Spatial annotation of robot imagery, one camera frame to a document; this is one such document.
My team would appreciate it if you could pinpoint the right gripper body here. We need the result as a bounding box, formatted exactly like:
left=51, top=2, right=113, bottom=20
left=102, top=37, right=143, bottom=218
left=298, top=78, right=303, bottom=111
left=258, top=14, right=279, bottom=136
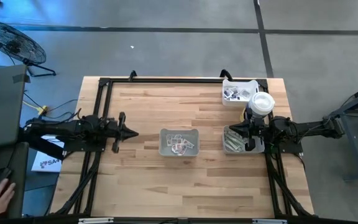
left=244, top=115, right=269, bottom=141

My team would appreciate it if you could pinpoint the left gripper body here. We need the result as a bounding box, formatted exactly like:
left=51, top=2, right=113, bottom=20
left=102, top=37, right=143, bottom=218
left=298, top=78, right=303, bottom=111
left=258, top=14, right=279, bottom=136
left=104, top=111, right=127, bottom=146

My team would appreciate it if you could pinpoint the white bin with bandage strips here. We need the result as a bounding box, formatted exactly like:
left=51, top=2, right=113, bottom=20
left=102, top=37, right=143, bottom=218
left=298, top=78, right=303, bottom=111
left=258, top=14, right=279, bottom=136
left=222, top=124, right=265, bottom=155

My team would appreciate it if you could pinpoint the white bin with wipe packets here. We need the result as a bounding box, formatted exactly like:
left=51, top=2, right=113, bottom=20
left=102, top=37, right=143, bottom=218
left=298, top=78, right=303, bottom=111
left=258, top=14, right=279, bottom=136
left=222, top=79, right=260, bottom=108

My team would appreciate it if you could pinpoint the Lysol wipes canister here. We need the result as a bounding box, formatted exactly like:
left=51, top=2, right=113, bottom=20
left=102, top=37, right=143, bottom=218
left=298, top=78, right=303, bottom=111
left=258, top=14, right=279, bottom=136
left=240, top=91, right=275, bottom=122

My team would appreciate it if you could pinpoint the white bin with ointment packets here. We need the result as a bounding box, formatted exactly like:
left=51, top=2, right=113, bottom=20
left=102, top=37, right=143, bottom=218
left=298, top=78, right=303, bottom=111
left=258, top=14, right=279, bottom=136
left=158, top=128, right=200, bottom=157

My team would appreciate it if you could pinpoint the black diagonal beam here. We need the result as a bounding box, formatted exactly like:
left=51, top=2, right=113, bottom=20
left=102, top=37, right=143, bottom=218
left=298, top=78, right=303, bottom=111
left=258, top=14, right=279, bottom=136
left=17, top=130, right=65, bottom=161

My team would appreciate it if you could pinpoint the white printed paper sheet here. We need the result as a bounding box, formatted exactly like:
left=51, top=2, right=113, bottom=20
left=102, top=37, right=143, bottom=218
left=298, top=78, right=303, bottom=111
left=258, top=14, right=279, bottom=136
left=30, top=135, right=65, bottom=174

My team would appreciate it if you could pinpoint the blue grey metal cart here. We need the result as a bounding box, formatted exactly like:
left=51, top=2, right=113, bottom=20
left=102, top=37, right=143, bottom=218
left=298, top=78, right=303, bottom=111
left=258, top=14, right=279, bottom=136
left=323, top=79, right=358, bottom=182

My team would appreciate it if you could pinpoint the grey desk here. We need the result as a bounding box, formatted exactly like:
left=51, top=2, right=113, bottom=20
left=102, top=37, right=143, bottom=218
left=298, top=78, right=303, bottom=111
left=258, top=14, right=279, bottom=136
left=0, top=141, right=30, bottom=220

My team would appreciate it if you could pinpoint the black computer mouse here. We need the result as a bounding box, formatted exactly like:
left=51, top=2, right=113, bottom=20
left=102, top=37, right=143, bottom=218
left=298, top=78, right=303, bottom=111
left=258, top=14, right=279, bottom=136
left=0, top=167, right=13, bottom=195

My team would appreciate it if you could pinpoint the black floor fan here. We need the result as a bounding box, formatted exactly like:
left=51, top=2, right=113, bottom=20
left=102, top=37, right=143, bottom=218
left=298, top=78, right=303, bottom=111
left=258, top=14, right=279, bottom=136
left=0, top=19, right=57, bottom=77

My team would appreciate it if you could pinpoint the black floor cable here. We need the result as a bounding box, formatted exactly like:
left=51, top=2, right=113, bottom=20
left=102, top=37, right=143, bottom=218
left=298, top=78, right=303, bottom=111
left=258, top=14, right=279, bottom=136
left=45, top=98, right=80, bottom=121

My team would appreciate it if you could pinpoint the yellow cable with plug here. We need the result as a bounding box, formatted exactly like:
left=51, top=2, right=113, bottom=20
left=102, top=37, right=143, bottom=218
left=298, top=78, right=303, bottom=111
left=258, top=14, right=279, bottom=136
left=22, top=100, right=48, bottom=115

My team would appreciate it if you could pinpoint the silver bracket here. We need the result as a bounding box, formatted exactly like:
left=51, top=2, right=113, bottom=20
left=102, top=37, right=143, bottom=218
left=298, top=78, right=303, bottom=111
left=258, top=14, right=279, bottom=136
left=252, top=218, right=288, bottom=224
left=78, top=217, right=114, bottom=224

